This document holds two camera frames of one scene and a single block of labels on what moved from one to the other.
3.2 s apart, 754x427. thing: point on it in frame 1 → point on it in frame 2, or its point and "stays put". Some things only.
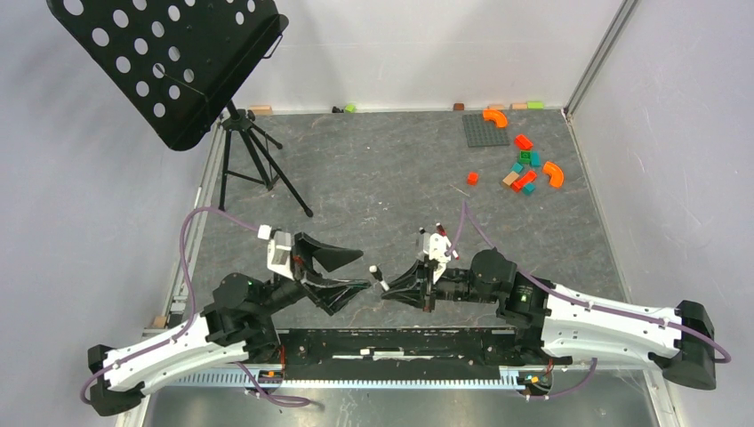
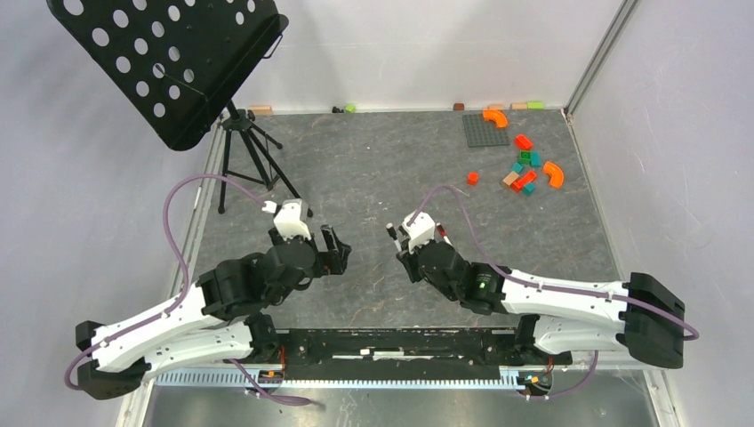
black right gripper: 410,287 → 409,261
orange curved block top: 496,116 stays put
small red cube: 472,179 stays put
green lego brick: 525,157 stays put
